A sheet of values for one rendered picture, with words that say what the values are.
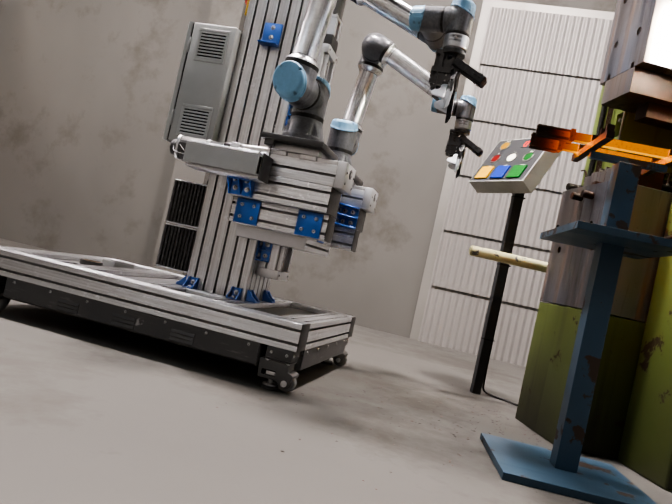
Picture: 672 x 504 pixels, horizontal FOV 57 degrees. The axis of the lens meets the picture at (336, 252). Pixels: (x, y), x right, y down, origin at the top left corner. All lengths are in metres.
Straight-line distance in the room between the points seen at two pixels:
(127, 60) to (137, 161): 0.96
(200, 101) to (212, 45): 0.22
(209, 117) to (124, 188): 3.57
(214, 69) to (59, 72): 4.24
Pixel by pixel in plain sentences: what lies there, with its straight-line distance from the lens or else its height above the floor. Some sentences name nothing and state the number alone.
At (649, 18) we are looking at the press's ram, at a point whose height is 1.53.
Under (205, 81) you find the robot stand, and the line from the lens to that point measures 2.47.
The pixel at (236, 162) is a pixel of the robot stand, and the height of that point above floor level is 0.69.
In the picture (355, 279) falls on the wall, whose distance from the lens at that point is 5.04.
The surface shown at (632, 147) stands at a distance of 1.92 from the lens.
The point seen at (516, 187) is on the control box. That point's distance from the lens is 2.82.
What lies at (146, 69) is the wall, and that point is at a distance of 6.11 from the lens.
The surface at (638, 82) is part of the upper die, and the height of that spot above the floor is 1.31.
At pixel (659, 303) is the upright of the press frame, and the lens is 2.26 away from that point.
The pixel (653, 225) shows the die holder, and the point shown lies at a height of 0.79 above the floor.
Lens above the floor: 0.43
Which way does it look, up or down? 1 degrees up
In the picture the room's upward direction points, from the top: 13 degrees clockwise
